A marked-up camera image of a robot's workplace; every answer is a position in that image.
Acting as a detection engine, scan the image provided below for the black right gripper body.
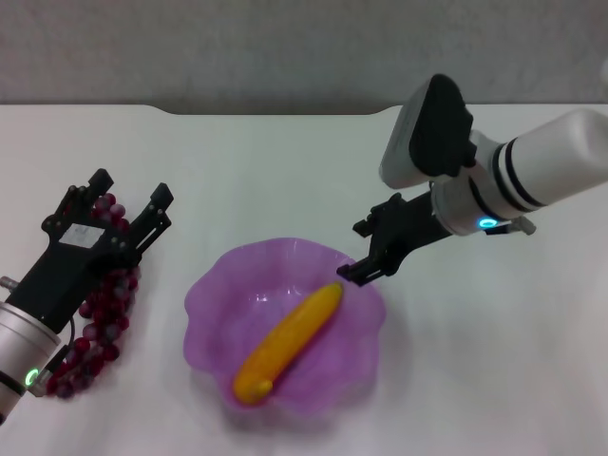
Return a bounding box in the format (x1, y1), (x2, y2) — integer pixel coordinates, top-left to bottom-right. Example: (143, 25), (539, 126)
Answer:
(368, 189), (450, 277)

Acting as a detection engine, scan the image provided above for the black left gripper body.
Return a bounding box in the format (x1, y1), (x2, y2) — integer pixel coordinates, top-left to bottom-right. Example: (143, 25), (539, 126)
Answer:
(4, 208), (143, 334)

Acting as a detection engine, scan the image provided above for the dark red grape bunch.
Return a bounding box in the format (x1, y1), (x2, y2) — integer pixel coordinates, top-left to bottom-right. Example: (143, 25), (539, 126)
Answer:
(47, 192), (143, 399)

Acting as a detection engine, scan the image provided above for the yellow banana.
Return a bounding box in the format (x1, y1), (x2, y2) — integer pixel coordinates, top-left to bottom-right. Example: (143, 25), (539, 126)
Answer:
(231, 280), (345, 407)

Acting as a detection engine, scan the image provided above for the purple translucent scalloped bowl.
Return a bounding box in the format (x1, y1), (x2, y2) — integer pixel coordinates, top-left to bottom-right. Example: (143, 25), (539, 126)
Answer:
(182, 236), (389, 420)

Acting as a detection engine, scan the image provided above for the gray fabric partition panel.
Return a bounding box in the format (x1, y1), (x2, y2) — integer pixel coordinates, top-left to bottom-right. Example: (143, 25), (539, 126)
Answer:
(0, 0), (608, 117)

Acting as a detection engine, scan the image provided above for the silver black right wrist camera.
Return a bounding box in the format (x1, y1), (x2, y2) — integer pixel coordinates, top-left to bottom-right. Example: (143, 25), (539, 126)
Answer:
(378, 73), (478, 190)

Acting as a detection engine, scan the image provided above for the black wrist cable silver plug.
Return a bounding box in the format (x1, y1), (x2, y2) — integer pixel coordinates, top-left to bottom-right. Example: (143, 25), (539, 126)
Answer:
(31, 316), (78, 396)
(484, 216), (538, 238)

